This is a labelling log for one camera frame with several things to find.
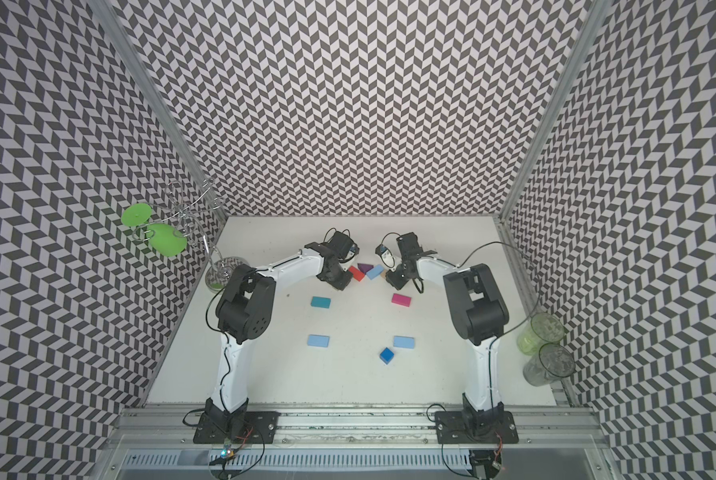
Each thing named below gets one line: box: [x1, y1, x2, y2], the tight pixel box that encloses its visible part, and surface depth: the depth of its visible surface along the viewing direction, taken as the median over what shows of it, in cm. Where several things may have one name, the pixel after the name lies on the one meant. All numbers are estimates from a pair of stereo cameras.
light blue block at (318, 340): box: [307, 334, 330, 348], surface depth 91 cm
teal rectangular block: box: [310, 296, 331, 309], surface depth 98 cm
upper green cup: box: [121, 202, 153, 227], surface depth 79 cm
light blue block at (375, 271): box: [366, 264, 384, 280], surface depth 103 cm
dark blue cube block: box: [379, 347, 395, 365], surface depth 85 cm
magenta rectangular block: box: [391, 293, 412, 307], surface depth 98 cm
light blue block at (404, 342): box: [393, 336, 415, 349], surface depth 90 cm
